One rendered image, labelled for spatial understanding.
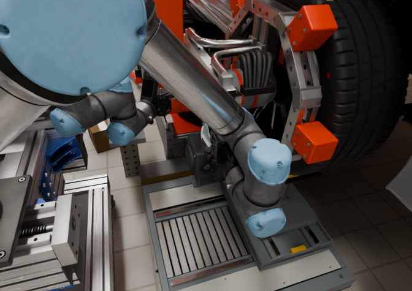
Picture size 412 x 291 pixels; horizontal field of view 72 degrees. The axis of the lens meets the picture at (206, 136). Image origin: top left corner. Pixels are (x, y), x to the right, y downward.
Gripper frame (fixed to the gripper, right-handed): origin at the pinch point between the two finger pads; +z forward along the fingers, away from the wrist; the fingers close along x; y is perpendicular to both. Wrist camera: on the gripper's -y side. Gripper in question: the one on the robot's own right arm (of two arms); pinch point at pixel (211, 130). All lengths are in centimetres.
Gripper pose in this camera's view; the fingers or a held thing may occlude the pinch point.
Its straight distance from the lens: 82.1
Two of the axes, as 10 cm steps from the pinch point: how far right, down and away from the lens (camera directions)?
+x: -9.5, 1.6, -2.7
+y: 0.5, -7.8, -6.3
